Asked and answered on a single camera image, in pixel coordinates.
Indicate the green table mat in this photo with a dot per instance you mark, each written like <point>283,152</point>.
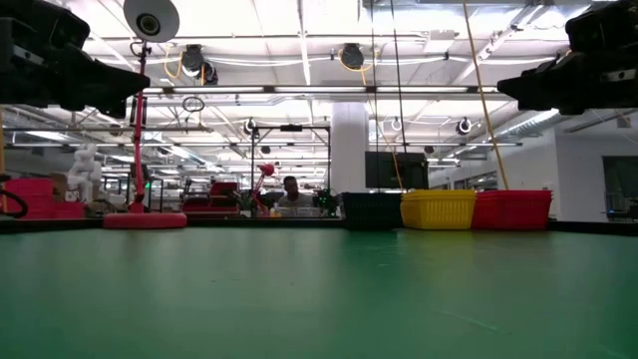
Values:
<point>319,299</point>

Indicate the black station frame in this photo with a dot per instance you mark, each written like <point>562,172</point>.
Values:
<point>291,127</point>

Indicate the white robot figure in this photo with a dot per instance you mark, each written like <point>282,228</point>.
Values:
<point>85,169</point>

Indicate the white square pillar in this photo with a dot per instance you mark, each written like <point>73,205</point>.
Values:
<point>349,149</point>

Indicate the background black robot arm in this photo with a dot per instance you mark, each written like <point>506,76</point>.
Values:
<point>326,199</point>

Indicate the red storage bins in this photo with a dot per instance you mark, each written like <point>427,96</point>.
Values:
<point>222,189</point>
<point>35,199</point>

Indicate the red plastic basket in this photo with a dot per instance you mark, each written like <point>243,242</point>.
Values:
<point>511,217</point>
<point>511,195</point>
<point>511,191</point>

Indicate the background red desk lamp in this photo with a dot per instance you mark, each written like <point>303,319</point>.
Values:
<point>268,169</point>

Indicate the person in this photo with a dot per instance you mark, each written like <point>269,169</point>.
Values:
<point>294,199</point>

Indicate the black aluminium table frame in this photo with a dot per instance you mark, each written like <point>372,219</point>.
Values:
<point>249,223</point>

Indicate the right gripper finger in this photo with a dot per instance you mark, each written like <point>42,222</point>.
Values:
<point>541,105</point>
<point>538,82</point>

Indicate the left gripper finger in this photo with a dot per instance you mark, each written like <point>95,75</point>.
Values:
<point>119,82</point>
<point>112,107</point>

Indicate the black monitor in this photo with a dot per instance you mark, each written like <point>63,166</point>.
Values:
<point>384,172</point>

